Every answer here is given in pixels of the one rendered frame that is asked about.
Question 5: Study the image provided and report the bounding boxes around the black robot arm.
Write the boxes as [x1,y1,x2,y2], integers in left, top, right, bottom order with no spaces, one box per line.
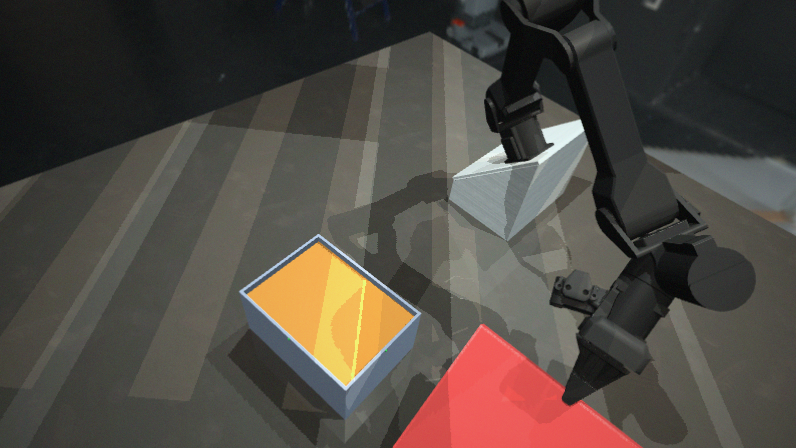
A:
[484,0,756,318]

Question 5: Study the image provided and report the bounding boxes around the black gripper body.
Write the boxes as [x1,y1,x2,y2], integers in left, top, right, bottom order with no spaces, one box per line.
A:
[578,272,672,375]

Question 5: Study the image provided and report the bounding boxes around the red rectangular lid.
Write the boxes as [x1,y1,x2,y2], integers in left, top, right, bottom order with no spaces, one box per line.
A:
[392,324,642,448]

